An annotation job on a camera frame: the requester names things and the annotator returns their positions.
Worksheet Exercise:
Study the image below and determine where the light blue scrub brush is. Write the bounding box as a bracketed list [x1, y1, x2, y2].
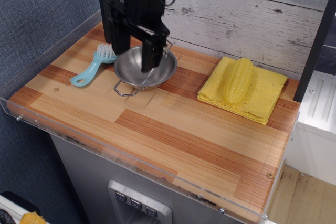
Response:
[70, 44, 117, 87]

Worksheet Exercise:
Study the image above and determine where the white toy sink counter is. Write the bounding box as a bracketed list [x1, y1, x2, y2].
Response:
[285, 71, 335, 185]

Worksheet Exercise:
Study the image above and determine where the clear acrylic table guard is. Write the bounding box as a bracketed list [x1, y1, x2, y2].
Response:
[1, 11, 299, 222]

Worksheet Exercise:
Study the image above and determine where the yellow folded cloth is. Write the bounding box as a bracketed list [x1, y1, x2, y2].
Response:
[197, 57, 287, 125]

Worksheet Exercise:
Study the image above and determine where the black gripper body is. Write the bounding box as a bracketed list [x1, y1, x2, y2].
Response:
[118, 0, 170, 42]

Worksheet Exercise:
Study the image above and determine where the grey toy fridge cabinet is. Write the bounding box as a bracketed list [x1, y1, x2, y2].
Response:
[51, 135, 238, 223]

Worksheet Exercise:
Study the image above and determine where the silver dispenser button panel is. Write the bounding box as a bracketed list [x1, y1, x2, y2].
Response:
[108, 179, 173, 223]

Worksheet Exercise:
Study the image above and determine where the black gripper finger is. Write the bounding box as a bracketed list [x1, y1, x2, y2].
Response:
[110, 16, 131, 55]
[141, 39, 166, 72]

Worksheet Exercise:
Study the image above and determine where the black right shelf post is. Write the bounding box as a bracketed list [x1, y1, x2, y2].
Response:
[292, 0, 336, 103]

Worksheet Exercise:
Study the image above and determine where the yellow plastic corn cob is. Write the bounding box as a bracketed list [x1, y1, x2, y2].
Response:
[224, 58, 254, 104]

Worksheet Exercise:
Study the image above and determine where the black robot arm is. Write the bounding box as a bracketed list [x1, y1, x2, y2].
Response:
[108, 0, 170, 72]

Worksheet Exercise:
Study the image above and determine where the metal bowl with wire handles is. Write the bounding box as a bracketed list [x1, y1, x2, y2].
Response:
[114, 46, 177, 97]

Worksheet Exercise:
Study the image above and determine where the yellow black object bottom left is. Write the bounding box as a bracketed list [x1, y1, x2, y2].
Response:
[19, 212, 47, 224]

